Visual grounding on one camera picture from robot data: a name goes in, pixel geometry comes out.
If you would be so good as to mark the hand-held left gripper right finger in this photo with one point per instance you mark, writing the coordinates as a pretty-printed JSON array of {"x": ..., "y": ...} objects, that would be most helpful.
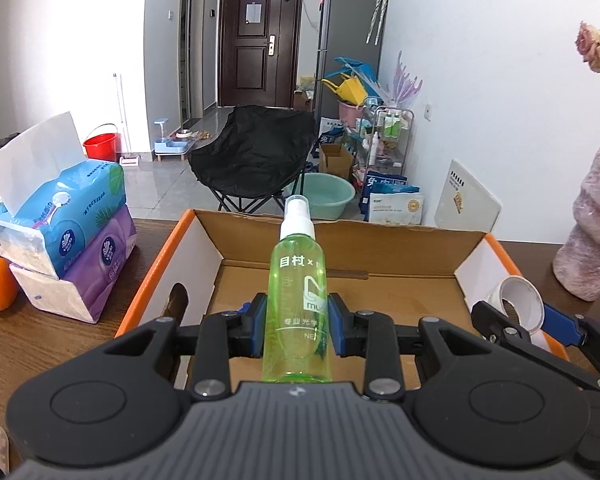
[{"x": 336, "y": 321}]

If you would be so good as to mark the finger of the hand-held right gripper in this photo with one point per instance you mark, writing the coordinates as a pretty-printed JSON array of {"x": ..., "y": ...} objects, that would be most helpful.
[
  {"x": 562, "y": 325},
  {"x": 495, "y": 322}
]

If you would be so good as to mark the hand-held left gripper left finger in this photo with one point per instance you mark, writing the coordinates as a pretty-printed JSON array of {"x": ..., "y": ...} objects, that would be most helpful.
[{"x": 260, "y": 325}]

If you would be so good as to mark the white tape roll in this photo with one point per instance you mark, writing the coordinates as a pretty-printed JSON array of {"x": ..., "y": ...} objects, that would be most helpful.
[{"x": 522, "y": 295}]

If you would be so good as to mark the green spray bottle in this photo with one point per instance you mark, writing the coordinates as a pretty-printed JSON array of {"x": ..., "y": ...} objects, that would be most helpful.
[{"x": 297, "y": 285}]

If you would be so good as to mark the orange cardboard box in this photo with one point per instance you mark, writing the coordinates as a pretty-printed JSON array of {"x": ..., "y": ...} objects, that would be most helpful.
[{"x": 390, "y": 295}]

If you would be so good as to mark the pink ceramic vase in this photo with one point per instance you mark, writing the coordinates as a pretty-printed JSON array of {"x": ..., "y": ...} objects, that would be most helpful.
[{"x": 595, "y": 240}]

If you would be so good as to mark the green plastic basin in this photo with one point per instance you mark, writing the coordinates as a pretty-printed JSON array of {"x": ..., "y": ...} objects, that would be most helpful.
[{"x": 330, "y": 195}]

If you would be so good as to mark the white bag with yellow label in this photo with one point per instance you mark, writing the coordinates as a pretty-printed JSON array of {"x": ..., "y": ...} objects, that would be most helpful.
[{"x": 395, "y": 207}]

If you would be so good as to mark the white board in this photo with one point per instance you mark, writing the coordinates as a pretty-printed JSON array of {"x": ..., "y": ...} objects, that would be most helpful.
[{"x": 467, "y": 195}]

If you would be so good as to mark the blue and white bag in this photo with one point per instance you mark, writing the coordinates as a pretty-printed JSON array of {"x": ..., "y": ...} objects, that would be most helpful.
[
  {"x": 385, "y": 182},
  {"x": 332, "y": 132}
]

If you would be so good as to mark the small brown cardboard box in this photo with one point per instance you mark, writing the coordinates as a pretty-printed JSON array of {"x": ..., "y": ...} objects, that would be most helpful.
[{"x": 336, "y": 162}]

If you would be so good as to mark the purple tissue pack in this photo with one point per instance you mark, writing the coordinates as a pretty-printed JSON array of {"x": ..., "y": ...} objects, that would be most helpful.
[{"x": 105, "y": 255}]

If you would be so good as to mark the black folding chair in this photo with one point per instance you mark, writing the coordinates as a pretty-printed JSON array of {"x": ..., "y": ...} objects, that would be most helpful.
[{"x": 255, "y": 155}]

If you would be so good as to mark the blue pet feeder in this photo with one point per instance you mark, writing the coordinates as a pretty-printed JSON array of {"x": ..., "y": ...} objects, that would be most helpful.
[{"x": 172, "y": 147}]

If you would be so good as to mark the pink plastic bucket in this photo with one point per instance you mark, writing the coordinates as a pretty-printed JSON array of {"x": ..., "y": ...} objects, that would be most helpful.
[{"x": 352, "y": 112}]

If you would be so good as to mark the blue tissue pack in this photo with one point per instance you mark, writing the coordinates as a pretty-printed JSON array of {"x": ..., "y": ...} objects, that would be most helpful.
[{"x": 75, "y": 210}]

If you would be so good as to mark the yellow plastic dustpan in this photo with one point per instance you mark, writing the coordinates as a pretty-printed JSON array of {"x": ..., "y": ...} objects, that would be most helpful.
[{"x": 350, "y": 89}]

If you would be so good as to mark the red bucket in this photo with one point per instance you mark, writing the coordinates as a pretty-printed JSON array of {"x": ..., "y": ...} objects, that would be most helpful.
[{"x": 101, "y": 145}]

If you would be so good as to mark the purple clothes hangers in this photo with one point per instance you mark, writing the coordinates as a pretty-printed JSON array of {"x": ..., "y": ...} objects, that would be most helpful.
[{"x": 405, "y": 80}]

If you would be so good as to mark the blue plastic dustpan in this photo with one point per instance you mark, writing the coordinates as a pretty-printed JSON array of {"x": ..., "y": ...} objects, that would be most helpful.
[{"x": 360, "y": 67}]

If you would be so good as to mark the dark brown entrance door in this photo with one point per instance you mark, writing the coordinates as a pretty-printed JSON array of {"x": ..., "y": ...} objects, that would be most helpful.
[{"x": 260, "y": 60}]

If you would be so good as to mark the dark interior door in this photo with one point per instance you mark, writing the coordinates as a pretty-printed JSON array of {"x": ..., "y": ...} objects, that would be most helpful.
[{"x": 192, "y": 45}]

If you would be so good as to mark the grey refrigerator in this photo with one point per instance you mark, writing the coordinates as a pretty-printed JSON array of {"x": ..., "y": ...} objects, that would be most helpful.
[{"x": 350, "y": 25}]

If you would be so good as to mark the white folded umbrella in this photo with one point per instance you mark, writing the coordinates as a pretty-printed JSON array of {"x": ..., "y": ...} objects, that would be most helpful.
[
  {"x": 383, "y": 10},
  {"x": 372, "y": 15}
]

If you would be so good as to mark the wall outlet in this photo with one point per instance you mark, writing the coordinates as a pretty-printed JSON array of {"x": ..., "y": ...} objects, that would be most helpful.
[{"x": 428, "y": 112}]

